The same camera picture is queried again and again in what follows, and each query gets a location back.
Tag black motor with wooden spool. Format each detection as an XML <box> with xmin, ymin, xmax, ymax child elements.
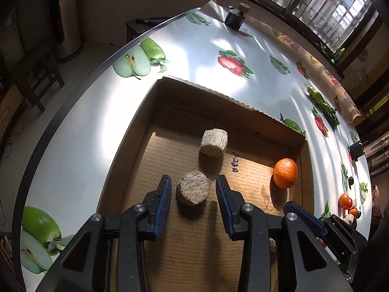
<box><xmin>224</xmin><ymin>3</ymin><xmax>250</xmax><ymax>31</ymax></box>

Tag red tomato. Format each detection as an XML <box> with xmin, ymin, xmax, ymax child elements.
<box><xmin>339</xmin><ymin>193</ymin><xmax>353</xmax><ymax>210</ymax></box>

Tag large orange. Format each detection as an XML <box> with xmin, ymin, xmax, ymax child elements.
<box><xmin>273</xmin><ymin>158</ymin><xmax>298</xmax><ymax>189</ymax></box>

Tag small dark side table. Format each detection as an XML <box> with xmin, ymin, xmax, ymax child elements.
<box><xmin>125</xmin><ymin>17</ymin><xmax>171</xmax><ymax>45</ymax></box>

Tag green pepper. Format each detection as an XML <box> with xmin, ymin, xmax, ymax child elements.
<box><xmin>306</xmin><ymin>85</ymin><xmax>324</xmax><ymax>104</ymax></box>

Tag black remote control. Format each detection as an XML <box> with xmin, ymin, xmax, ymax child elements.
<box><xmin>135</xmin><ymin>17</ymin><xmax>168</xmax><ymax>25</ymax></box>

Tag barred window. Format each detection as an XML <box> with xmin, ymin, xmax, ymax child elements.
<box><xmin>210</xmin><ymin>0</ymin><xmax>383</xmax><ymax>64</ymax></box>

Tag dark leafy greens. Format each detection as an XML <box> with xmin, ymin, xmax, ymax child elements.
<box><xmin>318</xmin><ymin>96</ymin><xmax>340</xmax><ymax>130</ymax></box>

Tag black motor with metal shaft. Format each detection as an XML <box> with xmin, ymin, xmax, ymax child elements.
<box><xmin>349</xmin><ymin>140</ymin><xmax>365</xmax><ymax>162</ymax></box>

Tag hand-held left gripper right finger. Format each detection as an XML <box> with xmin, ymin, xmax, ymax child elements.
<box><xmin>216</xmin><ymin>175</ymin><xmax>354</xmax><ymax>292</ymax></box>

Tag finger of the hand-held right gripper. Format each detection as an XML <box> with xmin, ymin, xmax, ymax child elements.
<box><xmin>283</xmin><ymin>201</ymin><xmax>327</xmax><ymax>239</ymax></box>

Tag brown stone-like block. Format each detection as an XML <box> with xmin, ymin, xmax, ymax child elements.
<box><xmin>176</xmin><ymin>170</ymin><xmax>211</xmax><ymax>206</ymax></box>

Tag cardboard box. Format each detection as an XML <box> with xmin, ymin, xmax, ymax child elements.
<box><xmin>97</xmin><ymin>76</ymin><xmax>315</xmax><ymax>292</ymax></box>

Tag wooden chair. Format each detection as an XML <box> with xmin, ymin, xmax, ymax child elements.
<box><xmin>9</xmin><ymin>43</ymin><xmax>66</xmax><ymax>113</ymax></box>

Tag fruit-print tablecloth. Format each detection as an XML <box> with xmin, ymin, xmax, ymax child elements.
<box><xmin>20</xmin><ymin>0</ymin><xmax>373</xmax><ymax>292</ymax></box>

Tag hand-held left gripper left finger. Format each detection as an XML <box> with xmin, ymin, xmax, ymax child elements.
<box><xmin>35</xmin><ymin>175</ymin><xmax>172</xmax><ymax>292</ymax></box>

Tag beige stone-like block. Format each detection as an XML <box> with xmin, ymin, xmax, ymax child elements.
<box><xmin>199</xmin><ymin>128</ymin><xmax>228</xmax><ymax>158</ymax></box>

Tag standing air conditioner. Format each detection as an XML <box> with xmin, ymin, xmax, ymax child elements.
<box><xmin>49</xmin><ymin>0</ymin><xmax>84</xmax><ymax>63</ymax></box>

